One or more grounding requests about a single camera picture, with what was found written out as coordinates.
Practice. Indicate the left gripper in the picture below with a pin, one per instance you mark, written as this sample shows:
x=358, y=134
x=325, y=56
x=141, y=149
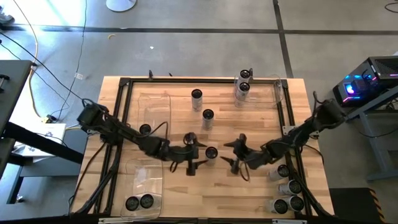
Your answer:
x=186, y=153

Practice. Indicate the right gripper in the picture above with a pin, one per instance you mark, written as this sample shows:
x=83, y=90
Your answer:
x=247, y=155

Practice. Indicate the clear plastic bin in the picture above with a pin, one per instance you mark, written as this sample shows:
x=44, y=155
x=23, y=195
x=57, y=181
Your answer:
x=154, y=109
x=264, y=93
x=146, y=177

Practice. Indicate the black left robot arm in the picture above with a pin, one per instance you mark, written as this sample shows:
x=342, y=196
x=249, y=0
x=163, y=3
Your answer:
x=124, y=133

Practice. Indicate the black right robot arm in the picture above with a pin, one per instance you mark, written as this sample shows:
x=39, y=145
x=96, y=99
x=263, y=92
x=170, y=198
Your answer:
x=298, y=137

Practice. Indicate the black yellow-striped mat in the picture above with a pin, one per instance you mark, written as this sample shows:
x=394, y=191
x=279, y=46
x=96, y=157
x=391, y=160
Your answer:
x=351, y=205

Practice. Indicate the grey metal side table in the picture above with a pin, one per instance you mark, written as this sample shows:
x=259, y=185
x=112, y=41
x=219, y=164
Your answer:
x=373, y=146

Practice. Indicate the white floor label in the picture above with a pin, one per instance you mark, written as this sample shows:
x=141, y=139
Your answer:
x=79, y=76

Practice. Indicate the white cardboard box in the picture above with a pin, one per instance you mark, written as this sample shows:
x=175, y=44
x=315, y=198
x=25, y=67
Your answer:
x=56, y=133

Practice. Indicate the white round stand base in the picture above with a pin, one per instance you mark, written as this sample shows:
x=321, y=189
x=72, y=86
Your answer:
x=121, y=4

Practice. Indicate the computer case with lights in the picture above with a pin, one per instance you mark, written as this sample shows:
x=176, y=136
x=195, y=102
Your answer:
x=379, y=71

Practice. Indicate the black desk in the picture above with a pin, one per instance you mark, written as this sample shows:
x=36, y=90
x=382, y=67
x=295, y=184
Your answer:
x=12, y=81

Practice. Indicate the grey chair foot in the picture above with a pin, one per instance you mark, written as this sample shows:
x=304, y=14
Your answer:
x=6, y=18

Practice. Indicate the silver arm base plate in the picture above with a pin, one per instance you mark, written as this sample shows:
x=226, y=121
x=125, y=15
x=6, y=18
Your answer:
x=287, y=129

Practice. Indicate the black aluminium table frame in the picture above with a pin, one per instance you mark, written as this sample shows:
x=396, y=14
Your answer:
x=202, y=80

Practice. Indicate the black clamp post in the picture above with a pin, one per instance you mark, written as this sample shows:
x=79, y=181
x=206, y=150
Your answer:
x=150, y=74
x=251, y=72

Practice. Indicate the white edge bracket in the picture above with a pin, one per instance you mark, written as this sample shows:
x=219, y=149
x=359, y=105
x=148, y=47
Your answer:
x=112, y=221
x=289, y=221

